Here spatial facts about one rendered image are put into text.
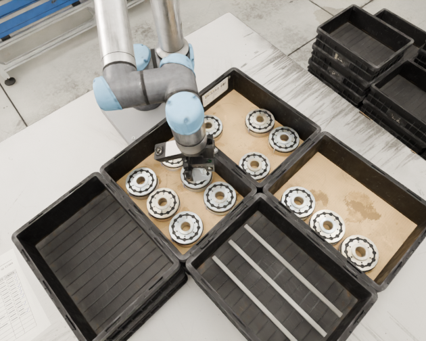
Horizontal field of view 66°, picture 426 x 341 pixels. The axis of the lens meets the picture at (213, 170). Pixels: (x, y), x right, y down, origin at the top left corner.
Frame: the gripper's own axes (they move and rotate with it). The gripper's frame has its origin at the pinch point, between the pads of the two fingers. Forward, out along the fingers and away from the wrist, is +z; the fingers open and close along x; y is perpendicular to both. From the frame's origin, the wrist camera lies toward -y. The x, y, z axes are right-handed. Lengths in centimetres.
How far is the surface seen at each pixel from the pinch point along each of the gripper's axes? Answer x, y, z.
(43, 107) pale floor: 89, -123, 106
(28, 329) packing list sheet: -46, -51, 19
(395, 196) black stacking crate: -5, 60, 6
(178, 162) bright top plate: 6.5, -6.1, 9.5
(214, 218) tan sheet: -11.8, 6.3, 10.1
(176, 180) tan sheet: 0.9, -6.5, 11.7
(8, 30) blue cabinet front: 130, -140, 76
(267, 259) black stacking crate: -24.0, 22.3, 8.7
